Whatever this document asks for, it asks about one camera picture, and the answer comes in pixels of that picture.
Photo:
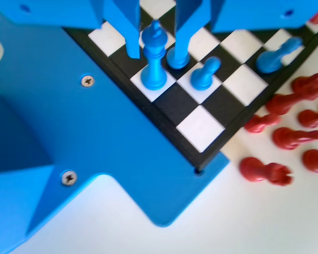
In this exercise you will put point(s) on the blue piece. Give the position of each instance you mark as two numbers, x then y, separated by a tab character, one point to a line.
153	71

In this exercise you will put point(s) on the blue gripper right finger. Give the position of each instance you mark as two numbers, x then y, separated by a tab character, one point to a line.
182	34

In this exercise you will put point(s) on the blue pawn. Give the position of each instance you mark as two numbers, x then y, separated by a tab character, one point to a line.
171	60
202	76
273	59

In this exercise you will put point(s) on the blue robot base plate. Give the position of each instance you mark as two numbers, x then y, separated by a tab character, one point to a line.
95	127

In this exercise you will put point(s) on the black and white chessboard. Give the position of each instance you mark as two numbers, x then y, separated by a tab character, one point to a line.
198	127

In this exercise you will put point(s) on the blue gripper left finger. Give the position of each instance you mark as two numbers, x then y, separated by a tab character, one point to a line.
132	31

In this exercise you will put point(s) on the red rook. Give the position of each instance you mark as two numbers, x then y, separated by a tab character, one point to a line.
262	170

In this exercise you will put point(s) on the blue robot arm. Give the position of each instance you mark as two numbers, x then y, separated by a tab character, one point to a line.
10	132

